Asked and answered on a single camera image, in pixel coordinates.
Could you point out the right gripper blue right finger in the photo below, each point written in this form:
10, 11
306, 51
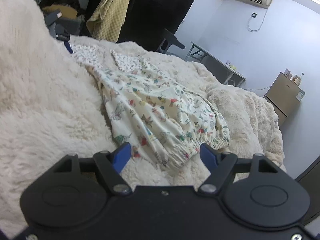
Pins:
220, 166

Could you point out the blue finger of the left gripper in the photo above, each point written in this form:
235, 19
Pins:
68, 47

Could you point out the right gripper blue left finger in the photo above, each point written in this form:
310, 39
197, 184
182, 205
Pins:
109, 166

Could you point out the cartoon print cream garment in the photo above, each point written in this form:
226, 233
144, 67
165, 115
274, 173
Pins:
163, 121

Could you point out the grey folding table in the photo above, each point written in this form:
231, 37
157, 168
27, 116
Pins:
223, 72

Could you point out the yellow checkered towel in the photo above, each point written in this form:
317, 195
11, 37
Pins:
107, 20

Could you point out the black hanging garment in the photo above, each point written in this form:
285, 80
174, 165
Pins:
146, 19

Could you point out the dark plastic chair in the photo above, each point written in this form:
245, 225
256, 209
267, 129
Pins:
168, 40

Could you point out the jar on refrigerator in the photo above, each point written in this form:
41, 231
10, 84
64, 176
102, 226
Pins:
297, 79

